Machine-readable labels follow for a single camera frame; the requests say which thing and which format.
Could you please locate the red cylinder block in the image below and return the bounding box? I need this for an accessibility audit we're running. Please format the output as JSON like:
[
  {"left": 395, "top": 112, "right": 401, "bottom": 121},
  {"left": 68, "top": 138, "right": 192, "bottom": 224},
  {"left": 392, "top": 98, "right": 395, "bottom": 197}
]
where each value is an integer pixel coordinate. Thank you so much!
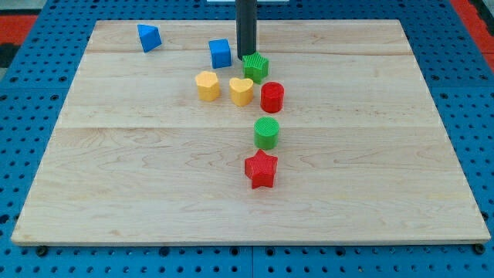
[{"left": 260, "top": 82, "right": 285, "bottom": 114}]

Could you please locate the light wooden board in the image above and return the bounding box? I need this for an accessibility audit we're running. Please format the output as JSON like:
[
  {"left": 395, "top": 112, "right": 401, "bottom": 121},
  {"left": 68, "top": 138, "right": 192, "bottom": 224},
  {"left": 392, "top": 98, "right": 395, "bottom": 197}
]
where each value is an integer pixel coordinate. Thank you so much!
[{"left": 12, "top": 19, "right": 491, "bottom": 246}]

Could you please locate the yellow heart block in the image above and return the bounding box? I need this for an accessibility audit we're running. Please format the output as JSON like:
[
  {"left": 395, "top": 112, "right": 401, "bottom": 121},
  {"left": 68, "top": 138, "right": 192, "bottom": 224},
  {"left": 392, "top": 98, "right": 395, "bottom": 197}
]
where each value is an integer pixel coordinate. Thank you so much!
[{"left": 229, "top": 77, "right": 254, "bottom": 107}]

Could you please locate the red star block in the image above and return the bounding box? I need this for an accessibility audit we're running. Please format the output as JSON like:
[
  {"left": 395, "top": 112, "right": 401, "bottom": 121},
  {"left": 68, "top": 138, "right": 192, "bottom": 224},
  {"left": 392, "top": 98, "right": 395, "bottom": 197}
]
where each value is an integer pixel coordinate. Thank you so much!
[{"left": 244, "top": 149, "right": 278, "bottom": 189}]

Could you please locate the green cylinder block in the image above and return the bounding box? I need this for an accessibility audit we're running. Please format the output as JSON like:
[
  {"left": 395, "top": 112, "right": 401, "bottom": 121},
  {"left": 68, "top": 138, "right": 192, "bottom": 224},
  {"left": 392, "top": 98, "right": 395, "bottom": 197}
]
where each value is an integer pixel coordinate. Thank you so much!
[{"left": 254, "top": 117, "right": 279, "bottom": 150}]

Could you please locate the green star block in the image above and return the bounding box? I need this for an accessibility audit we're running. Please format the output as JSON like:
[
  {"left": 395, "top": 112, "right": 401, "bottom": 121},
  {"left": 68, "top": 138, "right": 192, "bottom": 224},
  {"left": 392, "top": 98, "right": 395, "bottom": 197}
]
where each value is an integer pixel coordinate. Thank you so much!
[{"left": 242, "top": 52, "right": 269, "bottom": 84}]

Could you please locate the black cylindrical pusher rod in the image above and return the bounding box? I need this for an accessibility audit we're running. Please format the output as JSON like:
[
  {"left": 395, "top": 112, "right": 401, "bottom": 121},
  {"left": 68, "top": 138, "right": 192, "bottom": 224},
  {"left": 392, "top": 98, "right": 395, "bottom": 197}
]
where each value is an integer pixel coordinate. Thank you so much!
[{"left": 235, "top": 0, "right": 257, "bottom": 60}]

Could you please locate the blue cube block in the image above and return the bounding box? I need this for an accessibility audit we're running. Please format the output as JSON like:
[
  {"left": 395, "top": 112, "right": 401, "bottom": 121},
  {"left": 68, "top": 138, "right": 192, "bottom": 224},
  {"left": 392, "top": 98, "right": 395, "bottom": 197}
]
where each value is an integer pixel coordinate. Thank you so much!
[{"left": 208, "top": 39, "right": 232, "bottom": 69}]

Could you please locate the blue triangular prism block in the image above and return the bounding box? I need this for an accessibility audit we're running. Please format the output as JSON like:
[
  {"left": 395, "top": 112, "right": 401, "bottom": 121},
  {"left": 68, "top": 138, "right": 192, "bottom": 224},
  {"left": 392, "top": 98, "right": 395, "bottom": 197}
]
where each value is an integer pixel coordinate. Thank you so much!
[{"left": 137, "top": 24, "right": 162, "bottom": 53}]

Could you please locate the yellow hexagon block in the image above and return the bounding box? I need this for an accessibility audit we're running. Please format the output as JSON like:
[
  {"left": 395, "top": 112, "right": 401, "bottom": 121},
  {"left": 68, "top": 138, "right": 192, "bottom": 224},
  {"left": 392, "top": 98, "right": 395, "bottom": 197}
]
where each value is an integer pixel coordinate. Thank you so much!
[{"left": 195, "top": 71, "right": 220, "bottom": 101}]

